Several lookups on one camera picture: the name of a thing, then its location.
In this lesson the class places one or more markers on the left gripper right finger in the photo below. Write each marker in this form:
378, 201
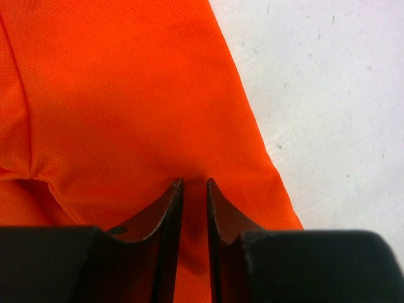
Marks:
251, 264

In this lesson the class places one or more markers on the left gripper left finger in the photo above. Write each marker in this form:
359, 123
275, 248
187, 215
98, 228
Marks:
135, 261

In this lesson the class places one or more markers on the orange t shirt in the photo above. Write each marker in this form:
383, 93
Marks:
105, 103

